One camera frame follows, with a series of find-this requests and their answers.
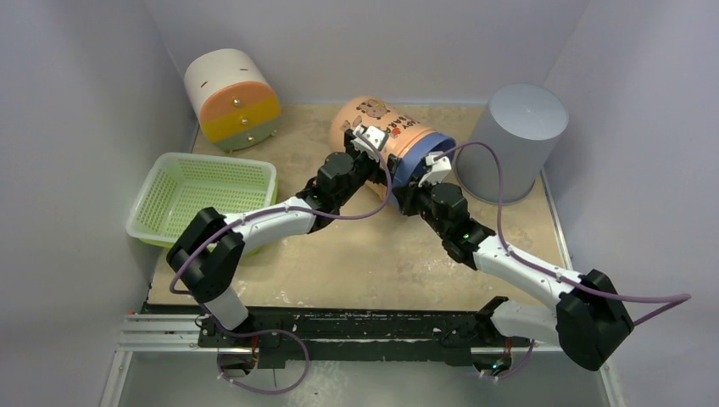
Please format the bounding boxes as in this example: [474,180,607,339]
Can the blue plastic bucket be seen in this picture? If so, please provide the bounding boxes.
[393,131,456,187]

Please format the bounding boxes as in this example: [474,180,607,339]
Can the orange printed plastic bucket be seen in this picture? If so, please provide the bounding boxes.
[329,96,438,183]

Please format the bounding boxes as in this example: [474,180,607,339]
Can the grey plastic bucket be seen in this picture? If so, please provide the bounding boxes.
[454,83,569,204]

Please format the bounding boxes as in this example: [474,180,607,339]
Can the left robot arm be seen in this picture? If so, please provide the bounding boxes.
[166,125,392,347]

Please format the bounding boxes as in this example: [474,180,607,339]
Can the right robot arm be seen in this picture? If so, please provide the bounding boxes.
[393,182,634,371]

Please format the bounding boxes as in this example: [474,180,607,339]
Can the small round drawer cabinet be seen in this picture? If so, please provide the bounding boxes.
[184,48,281,152]

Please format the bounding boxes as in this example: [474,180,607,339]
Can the white perforated plastic basket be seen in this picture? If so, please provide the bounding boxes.
[125,153,277,248]

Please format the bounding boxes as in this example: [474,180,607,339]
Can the green plastic tray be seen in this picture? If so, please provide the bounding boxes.
[126,179,293,252]

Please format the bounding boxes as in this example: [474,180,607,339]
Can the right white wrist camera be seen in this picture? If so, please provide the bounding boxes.
[418,152,452,187]

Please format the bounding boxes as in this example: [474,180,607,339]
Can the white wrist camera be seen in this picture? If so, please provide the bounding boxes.
[351,125,389,151]
[418,152,452,187]

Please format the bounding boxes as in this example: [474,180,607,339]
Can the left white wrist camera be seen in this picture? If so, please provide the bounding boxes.
[351,125,389,151]

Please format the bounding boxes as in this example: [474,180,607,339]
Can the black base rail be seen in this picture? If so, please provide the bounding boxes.
[120,303,535,369]

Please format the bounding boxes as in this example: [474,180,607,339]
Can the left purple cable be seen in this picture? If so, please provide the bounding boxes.
[168,137,393,296]

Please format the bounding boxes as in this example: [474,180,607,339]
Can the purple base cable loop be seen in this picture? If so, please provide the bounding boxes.
[215,324,313,395]

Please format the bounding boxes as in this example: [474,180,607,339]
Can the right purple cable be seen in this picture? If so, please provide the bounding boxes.
[438,141,692,328]

